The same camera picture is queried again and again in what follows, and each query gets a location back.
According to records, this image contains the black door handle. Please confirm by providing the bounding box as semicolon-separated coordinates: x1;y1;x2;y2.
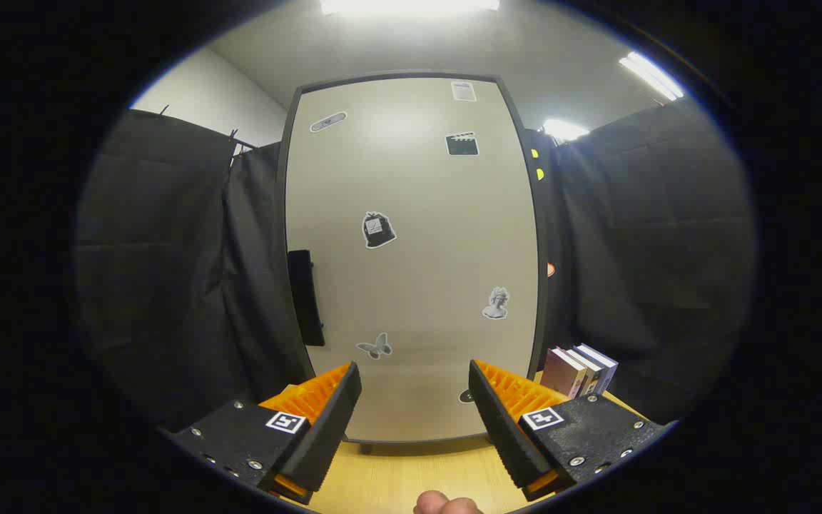
288;250;326;348

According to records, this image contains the black backdrop cloth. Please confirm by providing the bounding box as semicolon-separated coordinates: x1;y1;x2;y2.
74;96;758;433

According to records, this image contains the beige cabinet door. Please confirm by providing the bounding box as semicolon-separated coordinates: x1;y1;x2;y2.
285;76;540;443

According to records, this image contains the dark grey cabinet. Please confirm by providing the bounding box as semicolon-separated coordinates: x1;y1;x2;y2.
279;69;551;455

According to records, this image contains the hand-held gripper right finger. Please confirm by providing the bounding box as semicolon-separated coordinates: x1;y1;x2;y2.
468;359;676;502

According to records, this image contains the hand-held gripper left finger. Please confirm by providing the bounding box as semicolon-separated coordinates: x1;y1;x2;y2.
161;361;363;506

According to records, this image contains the ceiling light panel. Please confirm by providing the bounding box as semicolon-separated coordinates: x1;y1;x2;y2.
542;118;590;142
619;51;685;101
320;0;501;15

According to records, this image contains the white cover book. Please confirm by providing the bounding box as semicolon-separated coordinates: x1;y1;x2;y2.
567;348;603;397

